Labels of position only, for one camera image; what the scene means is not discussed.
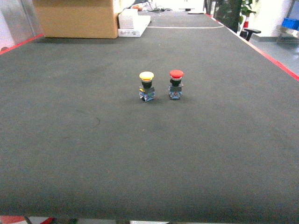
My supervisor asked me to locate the dark grey table mat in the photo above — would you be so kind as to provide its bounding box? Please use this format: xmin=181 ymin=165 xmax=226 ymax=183
xmin=0 ymin=12 xmax=299 ymax=224

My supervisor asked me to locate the white flat box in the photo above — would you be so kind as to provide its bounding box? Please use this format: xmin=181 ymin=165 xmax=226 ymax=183
xmin=118 ymin=9 xmax=151 ymax=38

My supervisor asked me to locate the brown cardboard box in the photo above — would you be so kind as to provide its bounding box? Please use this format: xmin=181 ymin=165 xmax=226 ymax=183
xmin=33 ymin=0 xmax=123 ymax=39

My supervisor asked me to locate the black office chair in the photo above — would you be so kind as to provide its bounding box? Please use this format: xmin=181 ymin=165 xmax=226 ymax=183
xmin=240 ymin=28 xmax=261 ymax=41

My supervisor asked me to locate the green potted plant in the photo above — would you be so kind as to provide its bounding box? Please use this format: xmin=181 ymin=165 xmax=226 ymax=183
xmin=239 ymin=0 xmax=256 ymax=32

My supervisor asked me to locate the red white traffic cone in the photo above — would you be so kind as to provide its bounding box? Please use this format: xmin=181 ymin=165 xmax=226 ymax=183
xmin=0 ymin=216 xmax=54 ymax=224

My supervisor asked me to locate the yellow push button switch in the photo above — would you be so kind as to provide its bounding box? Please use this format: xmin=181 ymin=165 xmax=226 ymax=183
xmin=139 ymin=71 xmax=156 ymax=102

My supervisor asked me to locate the red push button switch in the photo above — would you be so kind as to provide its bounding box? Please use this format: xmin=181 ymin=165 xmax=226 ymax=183
xmin=168 ymin=70 xmax=184 ymax=99

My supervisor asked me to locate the red metal table frame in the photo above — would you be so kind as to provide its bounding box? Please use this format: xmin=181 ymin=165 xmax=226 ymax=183
xmin=205 ymin=13 xmax=299 ymax=82

